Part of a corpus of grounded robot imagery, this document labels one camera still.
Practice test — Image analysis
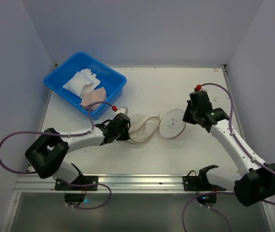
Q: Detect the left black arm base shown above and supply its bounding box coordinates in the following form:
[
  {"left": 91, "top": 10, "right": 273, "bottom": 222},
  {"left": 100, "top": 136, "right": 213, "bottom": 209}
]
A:
[{"left": 53, "top": 163, "right": 99, "bottom": 207}]

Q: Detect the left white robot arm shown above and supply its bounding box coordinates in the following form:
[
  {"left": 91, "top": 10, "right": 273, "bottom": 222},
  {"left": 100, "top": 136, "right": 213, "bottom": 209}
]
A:
[{"left": 25, "top": 113, "right": 130, "bottom": 184}]

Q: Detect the pink bra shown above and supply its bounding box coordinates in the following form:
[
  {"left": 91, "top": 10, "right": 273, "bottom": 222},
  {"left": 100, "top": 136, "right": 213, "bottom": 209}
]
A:
[{"left": 79, "top": 87, "right": 107, "bottom": 111}]

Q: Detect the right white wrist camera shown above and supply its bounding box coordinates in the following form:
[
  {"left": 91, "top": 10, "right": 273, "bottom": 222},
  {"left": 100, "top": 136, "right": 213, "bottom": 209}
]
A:
[{"left": 194, "top": 85, "right": 207, "bottom": 93}]

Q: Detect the white bra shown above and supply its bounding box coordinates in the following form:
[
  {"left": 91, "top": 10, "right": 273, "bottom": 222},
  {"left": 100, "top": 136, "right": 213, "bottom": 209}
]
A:
[{"left": 62, "top": 68, "right": 101, "bottom": 98}]

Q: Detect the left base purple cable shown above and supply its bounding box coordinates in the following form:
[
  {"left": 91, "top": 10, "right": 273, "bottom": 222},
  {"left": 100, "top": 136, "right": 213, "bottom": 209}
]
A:
[{"left": 57, "top": 178, "right": 112, "bottom": 210}]

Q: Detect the aluminium mounting rail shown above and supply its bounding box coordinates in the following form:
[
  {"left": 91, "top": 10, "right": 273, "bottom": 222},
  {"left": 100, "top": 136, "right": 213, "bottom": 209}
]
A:
[{"left": 14, "top": 173, "right": 237, "bottom": 194}]

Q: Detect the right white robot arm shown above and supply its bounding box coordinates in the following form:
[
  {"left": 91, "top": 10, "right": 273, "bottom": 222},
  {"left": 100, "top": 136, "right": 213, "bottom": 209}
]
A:
[{"left": 183, "top": 90, "right": 275, "bottom": 206}]

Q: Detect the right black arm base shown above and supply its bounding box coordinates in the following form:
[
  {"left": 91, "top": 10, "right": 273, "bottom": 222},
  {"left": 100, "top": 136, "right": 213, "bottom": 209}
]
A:
[{"left": 182, "top": 165, "right": 226, "bottom": 207}]

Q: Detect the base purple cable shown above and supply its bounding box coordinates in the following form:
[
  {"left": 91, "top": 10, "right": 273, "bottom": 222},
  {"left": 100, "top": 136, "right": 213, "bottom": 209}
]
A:
[
  {"left": 57, "top": 178, "right": 112, "bottom": 210},
  {"left": 181, "top": 192, "right": 236, "bottom": 232}
]

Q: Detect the round beige mesh laundry bag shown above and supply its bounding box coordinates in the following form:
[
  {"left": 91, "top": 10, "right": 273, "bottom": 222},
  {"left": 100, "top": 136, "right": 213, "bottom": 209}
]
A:
[{"left": 128, "top": 109, "right": 186, "bottom": 144}]

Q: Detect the blue plastic bin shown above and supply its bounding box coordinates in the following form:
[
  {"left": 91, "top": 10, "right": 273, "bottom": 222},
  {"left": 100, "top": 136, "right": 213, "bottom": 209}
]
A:
[{"left": 43, "top": 52, "right": 127, "bottom": 115}]

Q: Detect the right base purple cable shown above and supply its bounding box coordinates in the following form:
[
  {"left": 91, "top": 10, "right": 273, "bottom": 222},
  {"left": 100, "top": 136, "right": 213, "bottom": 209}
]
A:
[{"left": 181, "top": 192, "right": 236, "bottom": 232}]

